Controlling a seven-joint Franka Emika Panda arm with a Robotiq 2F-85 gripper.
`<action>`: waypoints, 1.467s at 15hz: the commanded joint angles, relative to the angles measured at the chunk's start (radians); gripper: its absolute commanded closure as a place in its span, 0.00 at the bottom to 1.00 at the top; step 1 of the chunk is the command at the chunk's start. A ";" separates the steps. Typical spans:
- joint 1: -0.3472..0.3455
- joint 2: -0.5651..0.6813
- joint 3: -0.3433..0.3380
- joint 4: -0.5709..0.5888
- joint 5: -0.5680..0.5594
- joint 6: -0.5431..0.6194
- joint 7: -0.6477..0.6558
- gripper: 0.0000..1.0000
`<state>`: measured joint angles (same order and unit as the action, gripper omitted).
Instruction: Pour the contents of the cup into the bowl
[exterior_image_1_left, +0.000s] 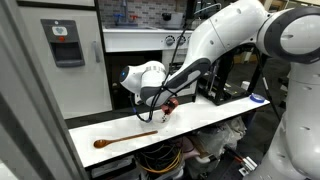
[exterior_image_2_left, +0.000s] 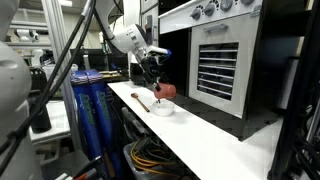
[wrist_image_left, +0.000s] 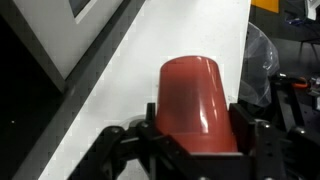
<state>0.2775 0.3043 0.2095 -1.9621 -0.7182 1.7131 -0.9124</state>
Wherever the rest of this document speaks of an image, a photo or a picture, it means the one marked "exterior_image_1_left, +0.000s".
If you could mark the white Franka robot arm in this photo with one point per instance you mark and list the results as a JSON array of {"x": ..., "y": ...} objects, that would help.
[{"x": 233, "y": 23}]

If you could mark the grey oven knob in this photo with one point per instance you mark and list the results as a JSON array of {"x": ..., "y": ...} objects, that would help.
[
  {"x": 181, "y": 40},
  {"x": 169, "y": 40}
]

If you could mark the silver aluminium bracket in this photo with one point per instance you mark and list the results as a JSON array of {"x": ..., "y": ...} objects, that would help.
[{"x": 248, "y": 165}]

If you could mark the grey toy pot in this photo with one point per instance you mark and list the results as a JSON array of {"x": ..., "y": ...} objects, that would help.
[{"x": 171, "y": 20}]

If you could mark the red translucent plastic cup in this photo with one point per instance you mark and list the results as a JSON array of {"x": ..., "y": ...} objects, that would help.
[{"x": 167, "y": 109}]

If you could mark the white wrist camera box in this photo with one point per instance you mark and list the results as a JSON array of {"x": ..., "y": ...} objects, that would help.
[{"x": 137, "y": 99}]

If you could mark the grey toy water dispenser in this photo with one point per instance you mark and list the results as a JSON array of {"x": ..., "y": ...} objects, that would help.
[{"x": 65, "y": 50}]

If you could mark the blue tape roll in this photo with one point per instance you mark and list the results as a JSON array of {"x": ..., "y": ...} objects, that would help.
[{"x": 257, "y": 98}]

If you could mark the clear plastic bag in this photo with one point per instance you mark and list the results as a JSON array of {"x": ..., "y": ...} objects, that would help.
[{"x": 216, "y": 136}]

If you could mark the wooden spoon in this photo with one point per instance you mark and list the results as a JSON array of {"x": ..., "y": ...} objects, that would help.
[{"x": 123, "y": 137}]

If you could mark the toy faucet blue red taps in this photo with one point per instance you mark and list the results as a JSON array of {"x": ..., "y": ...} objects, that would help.
[{"x": 124, "y": 13}]

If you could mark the white toy refrigerator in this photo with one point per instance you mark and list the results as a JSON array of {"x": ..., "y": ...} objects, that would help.
[{"x": 33, "y": 86}]

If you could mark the grey aluminium frame post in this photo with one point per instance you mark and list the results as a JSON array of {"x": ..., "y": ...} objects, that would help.
[{"x": 33, "y": 116}]

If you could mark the black metal rack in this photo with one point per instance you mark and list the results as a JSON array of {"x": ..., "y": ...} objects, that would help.
[{"x": 226, "y": 86}]

